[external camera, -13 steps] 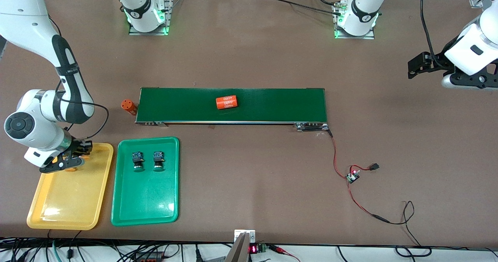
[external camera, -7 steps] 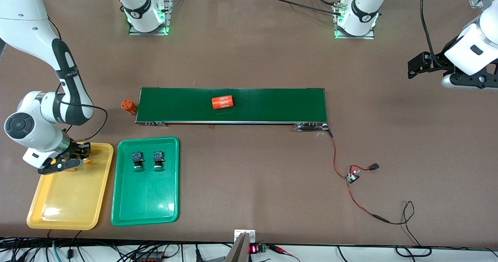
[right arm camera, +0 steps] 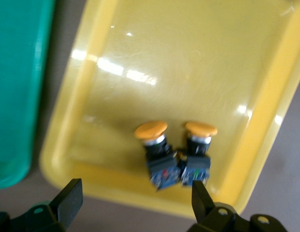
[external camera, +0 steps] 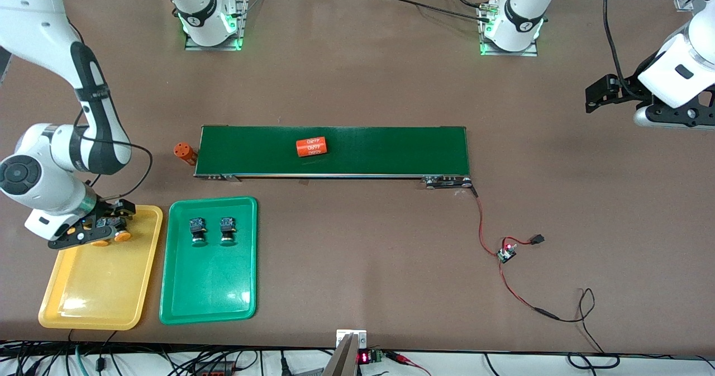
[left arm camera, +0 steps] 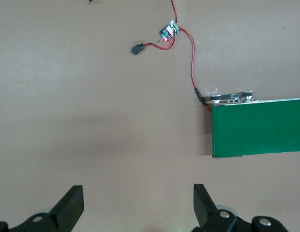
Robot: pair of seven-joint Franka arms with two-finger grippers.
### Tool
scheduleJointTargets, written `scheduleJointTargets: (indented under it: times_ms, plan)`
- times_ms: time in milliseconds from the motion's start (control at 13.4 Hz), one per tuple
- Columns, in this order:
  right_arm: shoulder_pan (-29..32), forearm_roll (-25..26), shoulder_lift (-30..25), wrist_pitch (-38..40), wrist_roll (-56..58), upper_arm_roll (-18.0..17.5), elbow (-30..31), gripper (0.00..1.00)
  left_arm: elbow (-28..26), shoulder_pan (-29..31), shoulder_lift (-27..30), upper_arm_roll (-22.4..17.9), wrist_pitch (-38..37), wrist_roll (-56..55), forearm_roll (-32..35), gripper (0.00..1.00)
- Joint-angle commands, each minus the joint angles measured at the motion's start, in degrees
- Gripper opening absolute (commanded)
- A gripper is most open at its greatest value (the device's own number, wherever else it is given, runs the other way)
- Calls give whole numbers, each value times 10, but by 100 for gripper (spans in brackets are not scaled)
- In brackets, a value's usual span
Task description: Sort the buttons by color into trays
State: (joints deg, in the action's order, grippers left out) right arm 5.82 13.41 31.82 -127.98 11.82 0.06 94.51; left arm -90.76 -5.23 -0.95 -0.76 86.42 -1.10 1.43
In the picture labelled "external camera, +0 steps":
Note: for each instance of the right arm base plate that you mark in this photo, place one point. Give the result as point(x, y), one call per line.
point(215, 47)

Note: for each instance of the green belt conveyor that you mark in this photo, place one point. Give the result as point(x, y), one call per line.
point(391, 152)

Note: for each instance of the red digit display module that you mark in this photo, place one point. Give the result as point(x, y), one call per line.
point(364, 357)

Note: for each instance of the green plastic tray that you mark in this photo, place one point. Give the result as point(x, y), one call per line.
point(209, 281)

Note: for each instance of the orange cylinder marked 4680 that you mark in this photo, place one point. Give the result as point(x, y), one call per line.
point(184, 152)
point(311, 147)

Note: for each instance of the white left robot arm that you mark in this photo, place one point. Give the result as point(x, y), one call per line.
point(681, 68)

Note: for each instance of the red clip lead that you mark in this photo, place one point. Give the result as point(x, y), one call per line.
point(399, 358)

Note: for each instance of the white pole bracket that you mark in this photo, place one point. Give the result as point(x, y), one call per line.
point(362, 339)

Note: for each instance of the green mushroom push button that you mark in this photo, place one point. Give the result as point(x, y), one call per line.
point(227, 231)
point(198, 232)

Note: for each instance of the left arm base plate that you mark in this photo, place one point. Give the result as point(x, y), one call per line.
point(514, 53)

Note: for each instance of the yellow plastic tray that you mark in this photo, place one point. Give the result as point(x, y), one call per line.
point(100, 286)

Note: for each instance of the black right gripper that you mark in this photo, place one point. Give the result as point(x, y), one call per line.
point(109, 210)

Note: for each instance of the small speed controller board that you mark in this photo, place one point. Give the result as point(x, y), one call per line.
point(507, 253)

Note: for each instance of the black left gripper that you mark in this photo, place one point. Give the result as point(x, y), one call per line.
point(630, 86)

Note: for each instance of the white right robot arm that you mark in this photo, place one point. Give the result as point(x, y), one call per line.
point(50, 163)

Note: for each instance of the aluminium camera pole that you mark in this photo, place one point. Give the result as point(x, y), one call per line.
point(343, 362)

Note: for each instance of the black plug with red lead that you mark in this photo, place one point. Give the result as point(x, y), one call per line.
point(537, 239)

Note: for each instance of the yellow mushroom push button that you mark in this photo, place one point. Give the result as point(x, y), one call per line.
point(100, 243)
point(122, 233)

